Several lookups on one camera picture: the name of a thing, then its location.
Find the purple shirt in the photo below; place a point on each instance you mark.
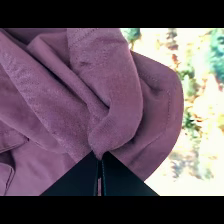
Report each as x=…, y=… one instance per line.
x=83, y=96

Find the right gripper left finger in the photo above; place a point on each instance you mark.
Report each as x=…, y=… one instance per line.
x=78, y=180

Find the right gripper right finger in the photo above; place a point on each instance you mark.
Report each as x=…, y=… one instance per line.
x=125, y=181

